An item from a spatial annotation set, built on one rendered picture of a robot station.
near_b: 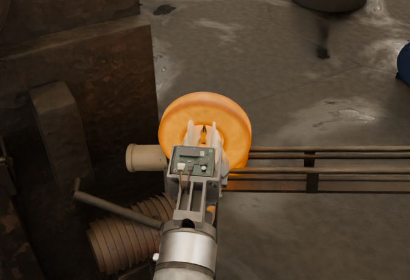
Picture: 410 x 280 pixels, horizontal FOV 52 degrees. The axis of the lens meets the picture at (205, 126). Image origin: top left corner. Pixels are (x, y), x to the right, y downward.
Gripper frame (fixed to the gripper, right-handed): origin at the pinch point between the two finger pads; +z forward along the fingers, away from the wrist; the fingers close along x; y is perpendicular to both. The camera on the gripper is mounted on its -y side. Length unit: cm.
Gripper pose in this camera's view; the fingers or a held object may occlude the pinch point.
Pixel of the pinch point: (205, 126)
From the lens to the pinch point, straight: 69.6
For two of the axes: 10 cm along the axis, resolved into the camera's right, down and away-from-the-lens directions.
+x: -9.9, -0.7, 0.8
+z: 1.0, -8.1, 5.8
